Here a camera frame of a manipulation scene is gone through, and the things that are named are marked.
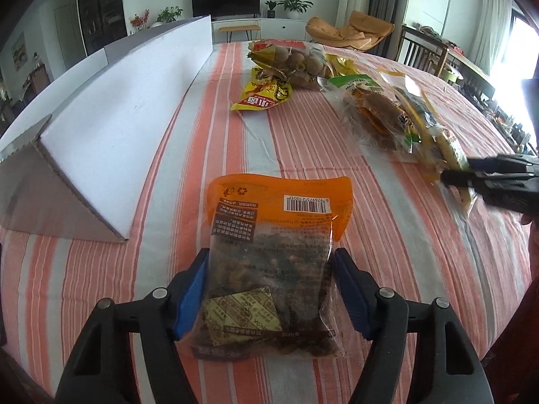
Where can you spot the small potted plant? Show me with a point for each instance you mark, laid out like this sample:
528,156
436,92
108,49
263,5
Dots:
271,8

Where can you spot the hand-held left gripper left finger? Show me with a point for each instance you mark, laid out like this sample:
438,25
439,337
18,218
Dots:
191,298

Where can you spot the dark wooden chair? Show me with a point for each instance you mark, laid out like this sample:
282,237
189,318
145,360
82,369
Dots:
417,50

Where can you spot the clear yellow white snack bag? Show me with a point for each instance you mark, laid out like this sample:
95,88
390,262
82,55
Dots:
414,101

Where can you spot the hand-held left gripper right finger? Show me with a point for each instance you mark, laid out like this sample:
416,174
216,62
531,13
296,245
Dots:
349,286

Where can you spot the sheer window curtain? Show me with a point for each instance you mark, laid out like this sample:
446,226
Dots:
488,25

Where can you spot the long yellow snack packet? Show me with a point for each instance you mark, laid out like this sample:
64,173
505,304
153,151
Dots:
452,151

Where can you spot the green label snack bag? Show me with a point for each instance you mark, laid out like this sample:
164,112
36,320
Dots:
351,81

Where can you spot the clear bag of brown snacks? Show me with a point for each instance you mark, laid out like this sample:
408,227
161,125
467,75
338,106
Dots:
379,113

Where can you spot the orange lounge chair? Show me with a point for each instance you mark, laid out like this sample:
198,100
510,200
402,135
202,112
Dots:
358,29

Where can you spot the cluttered dining table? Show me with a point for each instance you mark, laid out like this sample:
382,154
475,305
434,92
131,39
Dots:
476,71

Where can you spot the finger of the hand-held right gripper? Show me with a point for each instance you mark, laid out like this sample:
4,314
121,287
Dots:
505,191
505,164

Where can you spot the white television cabinet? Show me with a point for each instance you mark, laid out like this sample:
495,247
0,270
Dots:
282,29

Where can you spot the dark display cabinet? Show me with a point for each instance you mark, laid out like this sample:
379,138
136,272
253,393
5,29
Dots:
101,8

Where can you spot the black television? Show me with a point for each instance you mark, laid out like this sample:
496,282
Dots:
225,0

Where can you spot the white cardboard box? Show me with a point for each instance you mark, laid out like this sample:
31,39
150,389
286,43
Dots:
126,113

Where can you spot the framed wall picture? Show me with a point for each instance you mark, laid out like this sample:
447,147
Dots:
20,52

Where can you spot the bushy green potted plant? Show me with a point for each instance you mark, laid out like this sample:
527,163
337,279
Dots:
170,14

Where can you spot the orange clear snack bag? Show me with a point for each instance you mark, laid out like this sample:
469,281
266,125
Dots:
273,202

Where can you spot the red flower plant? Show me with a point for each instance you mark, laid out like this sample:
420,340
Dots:
139,20

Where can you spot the orange striped tablecloth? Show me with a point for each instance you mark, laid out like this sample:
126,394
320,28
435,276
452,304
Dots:
273,139

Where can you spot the wooden stool black legs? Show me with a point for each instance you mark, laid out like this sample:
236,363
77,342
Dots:
238,28

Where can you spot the bag of round brown nuts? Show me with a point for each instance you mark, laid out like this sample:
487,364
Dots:
294,63

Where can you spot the large green potted plant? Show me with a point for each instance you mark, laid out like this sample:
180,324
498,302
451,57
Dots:
294,4

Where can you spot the small yellow snack packet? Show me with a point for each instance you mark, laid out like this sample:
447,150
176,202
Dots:
341,66

